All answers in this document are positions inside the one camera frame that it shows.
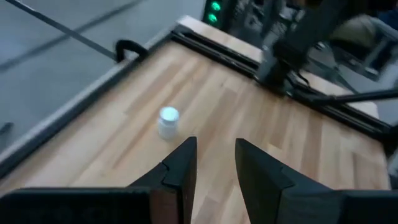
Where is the white pill bottle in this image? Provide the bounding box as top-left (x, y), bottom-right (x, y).
top-left (157, 106), bottom-right (181, 140)

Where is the black table edge frame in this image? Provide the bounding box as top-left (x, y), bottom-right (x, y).
top-left (0, 23), bottom-right (398, 187)

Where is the black frame strut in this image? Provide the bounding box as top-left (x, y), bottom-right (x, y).
top-left (310, 88), bottom-right (398, 107)

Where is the black cable loop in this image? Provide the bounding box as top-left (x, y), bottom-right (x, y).
top-left (114, 39), bottom-right (149, 63)

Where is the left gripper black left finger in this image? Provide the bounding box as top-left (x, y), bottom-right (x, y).
top-left (0, 136), bottom-right (198, 224)

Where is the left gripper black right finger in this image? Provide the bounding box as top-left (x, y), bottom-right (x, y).
top-left (234, 138), bottom-right (398, 224)

